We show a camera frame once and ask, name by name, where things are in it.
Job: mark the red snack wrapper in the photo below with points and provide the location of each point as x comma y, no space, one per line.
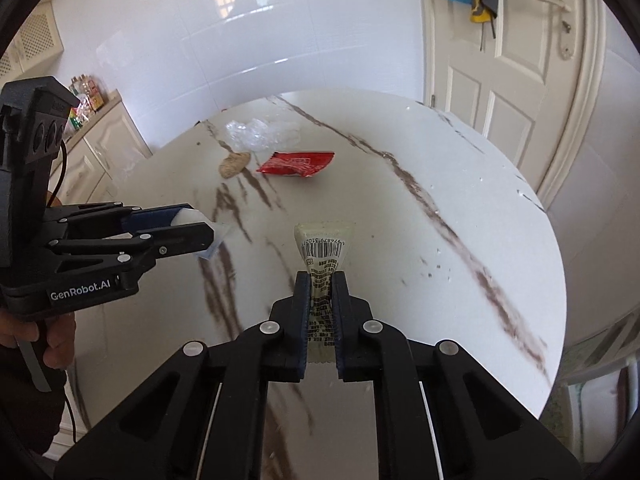
300,164

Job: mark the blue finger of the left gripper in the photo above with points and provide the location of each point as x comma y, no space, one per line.
142,220
179,240

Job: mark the white panelled door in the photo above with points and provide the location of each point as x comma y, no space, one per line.
515,89

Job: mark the wall vent grille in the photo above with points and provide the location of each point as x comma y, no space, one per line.
35,47

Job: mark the clear crumpled plastic bag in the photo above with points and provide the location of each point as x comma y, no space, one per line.
258,135

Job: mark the person's left hand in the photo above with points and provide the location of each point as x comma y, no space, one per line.
60,337

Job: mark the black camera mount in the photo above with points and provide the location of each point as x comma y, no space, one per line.
34,114

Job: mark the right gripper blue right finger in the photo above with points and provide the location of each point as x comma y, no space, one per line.
349,313

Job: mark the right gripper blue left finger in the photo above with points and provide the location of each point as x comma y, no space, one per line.
288,351

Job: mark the white barcode sachet wrapper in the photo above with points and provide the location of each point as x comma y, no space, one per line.
322,246

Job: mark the colourful packets on cabinet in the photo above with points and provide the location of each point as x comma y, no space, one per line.
90,100

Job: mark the silver door handle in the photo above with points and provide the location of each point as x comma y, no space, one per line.
566,9

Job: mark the cream kitchen cabinet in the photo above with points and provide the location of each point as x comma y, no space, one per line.
102,154

